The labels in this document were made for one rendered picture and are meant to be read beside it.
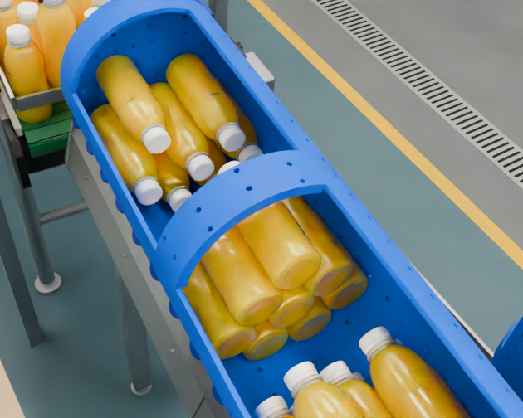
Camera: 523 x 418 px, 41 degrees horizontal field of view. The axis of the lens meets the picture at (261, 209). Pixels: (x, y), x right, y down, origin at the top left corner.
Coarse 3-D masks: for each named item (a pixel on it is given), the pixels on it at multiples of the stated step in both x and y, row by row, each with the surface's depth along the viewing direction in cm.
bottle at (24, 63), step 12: (12, 48) 124; (24, 48) 124; (36, 48) 125; (12, 60) 124; (24, 60) 124; (36, 60) 125; (12, 72) 126; (24, 72) 125; (36, 72) 127; (12, 84) 128; (24, 84) 127; (36, 84) 128; (36, 108) 132; (48, 108) 134; (24, 120) 134; (36, 120) 134
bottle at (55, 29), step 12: (48, 12) 121; (60, 12) 122; (72, 12) 124; (48, 24) 122; (60, 24) 122; (72, 24) 124; (48, 36) 124; (60, 36) 124; (48, 48) 126; (60, 48) 125; (48, 60) 128; (60, 60) 127; (48, 72) 130; (60, 84) 131
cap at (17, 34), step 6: (18, 24) 124; (6, 30) 122; (12, 30) 122; (18, 30) 123; (24, 30) 123; (12, 36) 121; (18, 36) 121; (24, 36) 122; (12, 42) 122; (18, 42) 122; (24, 42) 123
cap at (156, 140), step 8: (160, 128) 105; (144, 136) 105; (152, 136) 104; (160, 136) 104; (168, 136) 105; (144, 144) 105; (152, 144) 104; (160, 144) 105; (168, 144) 106; (152, 152) 105; (160, 152) 106
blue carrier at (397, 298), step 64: (128, 0) 106; (192, 0) 112; (64, 64) 110; (256, 128) 117; (128, 192) 96; (192, 192) 118; (256, 192) 82; (320, 192) 104; (192, 256) 83; (384, 256) 79; (192, 320) 83; (384, 320) 96; (448, 320) 76; (256, 384) 94; (448, 384) 88
